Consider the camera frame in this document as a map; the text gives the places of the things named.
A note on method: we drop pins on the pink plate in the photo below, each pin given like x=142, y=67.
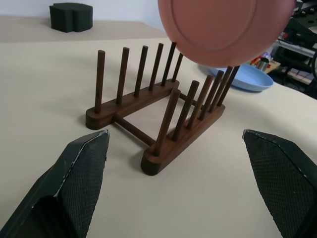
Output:
x=223, y=27

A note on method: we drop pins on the dark green machine frame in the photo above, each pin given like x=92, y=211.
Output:
x=298, y=32

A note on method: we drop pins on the blue plate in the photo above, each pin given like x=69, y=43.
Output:
x=250, y=80

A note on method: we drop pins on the black foam block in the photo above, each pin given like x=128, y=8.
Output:
x=71, y=17

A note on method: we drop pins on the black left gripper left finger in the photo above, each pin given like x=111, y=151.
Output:
x=76, y=178

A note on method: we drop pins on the silver metal can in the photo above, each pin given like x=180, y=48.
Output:
x=262, y=64

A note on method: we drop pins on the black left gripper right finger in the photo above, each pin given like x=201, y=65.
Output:
x=280, y=178

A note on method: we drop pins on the dark wooden dish rack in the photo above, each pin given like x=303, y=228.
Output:
x=158, y=109

